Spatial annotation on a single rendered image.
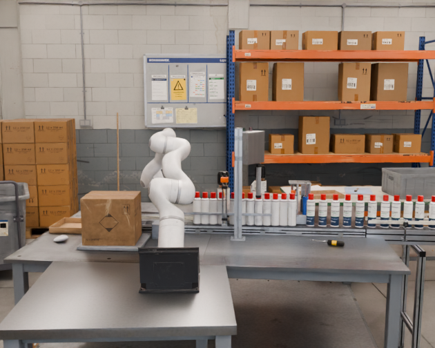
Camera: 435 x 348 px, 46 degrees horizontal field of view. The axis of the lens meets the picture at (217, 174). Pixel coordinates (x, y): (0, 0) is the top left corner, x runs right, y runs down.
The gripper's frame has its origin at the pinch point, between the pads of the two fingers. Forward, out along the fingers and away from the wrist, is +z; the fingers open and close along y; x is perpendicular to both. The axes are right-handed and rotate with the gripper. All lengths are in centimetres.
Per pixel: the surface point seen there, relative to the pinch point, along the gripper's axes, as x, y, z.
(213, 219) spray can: -25.3, -2.7, 11.8
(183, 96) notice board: 26, 410, -87
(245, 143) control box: -61, -17, -28
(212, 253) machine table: -26, -45, 21
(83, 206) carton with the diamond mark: 33, -44, -27
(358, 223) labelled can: -110, -2, 43
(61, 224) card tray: 74, 7, -16
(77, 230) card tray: 56, -13, -10
